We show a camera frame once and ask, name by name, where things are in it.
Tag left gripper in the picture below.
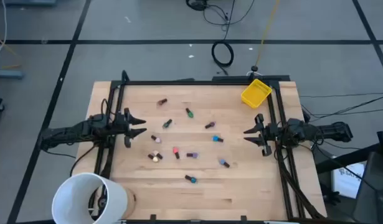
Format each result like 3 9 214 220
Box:
109 107 148 149

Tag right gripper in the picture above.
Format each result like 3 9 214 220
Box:
243 113 284 157

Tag yellow plastic basket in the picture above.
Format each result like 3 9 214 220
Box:
240 78 273 110

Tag black slanted beam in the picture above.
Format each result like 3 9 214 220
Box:
314 142 381 174

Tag white printed sign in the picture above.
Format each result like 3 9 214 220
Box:
332 162 366 200

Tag dark grey chair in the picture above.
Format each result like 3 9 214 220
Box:
352 151 383 224

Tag black round device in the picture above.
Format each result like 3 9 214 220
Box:
185 0 208 12

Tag grey table foot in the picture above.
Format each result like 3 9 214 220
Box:
4 0 58 7
0 68 25 80

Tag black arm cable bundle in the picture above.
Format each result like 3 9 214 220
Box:
273 141 326 220

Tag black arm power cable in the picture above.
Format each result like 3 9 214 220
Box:
69 143 98 177

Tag black aluminium table frame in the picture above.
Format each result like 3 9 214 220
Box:
87 70 328 224

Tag coiled black floor cable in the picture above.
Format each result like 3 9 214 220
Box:
210 40 235 77

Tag thin black floor cable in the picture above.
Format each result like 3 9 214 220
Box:
300 92 383 98

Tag thick black floor cable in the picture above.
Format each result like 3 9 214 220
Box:
301 94 383 123

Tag yellow cable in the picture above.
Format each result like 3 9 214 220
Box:
255 0 281 68

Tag black cable tangle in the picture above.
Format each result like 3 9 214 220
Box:
202 0 256 32

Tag thin orange cable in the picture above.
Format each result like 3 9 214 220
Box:
0 30 23 70

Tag white cable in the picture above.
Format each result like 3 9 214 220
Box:
0 0 8 62

